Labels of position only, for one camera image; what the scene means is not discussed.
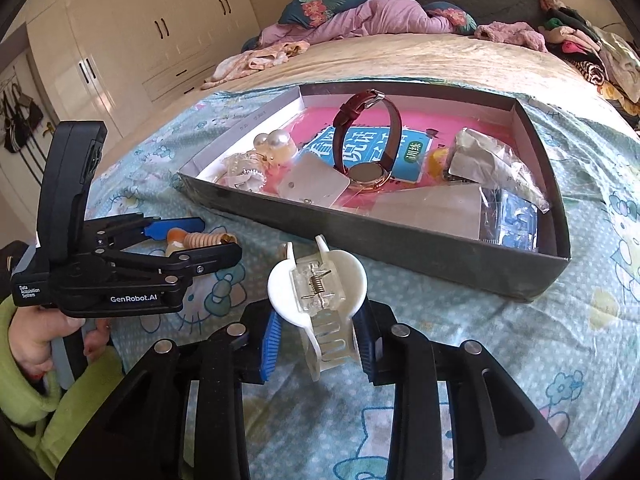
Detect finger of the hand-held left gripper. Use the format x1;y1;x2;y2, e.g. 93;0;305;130
94;213;204;252
99;241;244;282

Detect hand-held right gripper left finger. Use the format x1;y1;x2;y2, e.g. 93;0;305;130
55;300;285;480

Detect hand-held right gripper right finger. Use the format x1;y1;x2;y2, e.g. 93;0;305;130
352;297;583;480

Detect white hair claw clip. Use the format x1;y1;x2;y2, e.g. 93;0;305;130
266;235;368;383

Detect grey cardboard box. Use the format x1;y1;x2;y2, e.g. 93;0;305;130
177;82;572;303

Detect white earring card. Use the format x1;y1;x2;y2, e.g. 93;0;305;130
277;154;351;206

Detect red strap wristwatch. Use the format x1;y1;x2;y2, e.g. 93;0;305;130
332;89;403;192

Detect blue plastic box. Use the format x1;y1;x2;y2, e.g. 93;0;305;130
480;187;540;252

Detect crinkled clear plastic bag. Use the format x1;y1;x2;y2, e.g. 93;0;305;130
447;127;551;213

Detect person's left forearm green sleeve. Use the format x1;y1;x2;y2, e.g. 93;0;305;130
0;295;126;480

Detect person's left hand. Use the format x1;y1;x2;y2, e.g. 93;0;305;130
10;305;113;377

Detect hanging dark bags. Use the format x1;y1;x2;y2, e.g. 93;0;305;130
0;82;46;153

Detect white lace scrunchie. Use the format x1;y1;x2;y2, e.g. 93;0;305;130
220;152;268;191

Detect pearl hair clip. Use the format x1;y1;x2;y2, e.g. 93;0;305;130
252;130;298;166

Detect flat clear plastic bag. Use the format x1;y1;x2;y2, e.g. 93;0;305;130
372;184;483;241

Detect cream wardrobe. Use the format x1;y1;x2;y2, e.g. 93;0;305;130
25;0;261;141

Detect pink book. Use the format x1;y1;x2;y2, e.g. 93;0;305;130
260;105;516;211

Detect pink cream crumpled clothes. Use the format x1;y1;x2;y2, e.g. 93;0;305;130
202;39;311;91

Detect small yellow ornament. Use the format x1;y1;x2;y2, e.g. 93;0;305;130
427;147;451;178

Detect large floral pillow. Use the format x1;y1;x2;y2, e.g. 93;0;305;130
277;0;396;28

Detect beige bedspread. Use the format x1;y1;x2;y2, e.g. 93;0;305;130
200;32;640;136

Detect pink quilt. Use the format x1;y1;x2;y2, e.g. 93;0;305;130
260;0;451;43

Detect small floral pillow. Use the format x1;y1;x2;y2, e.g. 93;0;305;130
425;0;478;36

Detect pink fluffy garment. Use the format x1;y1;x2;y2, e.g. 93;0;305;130
474;21;548;53

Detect pile of mixed clothes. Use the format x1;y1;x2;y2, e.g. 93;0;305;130
540;0;640;106

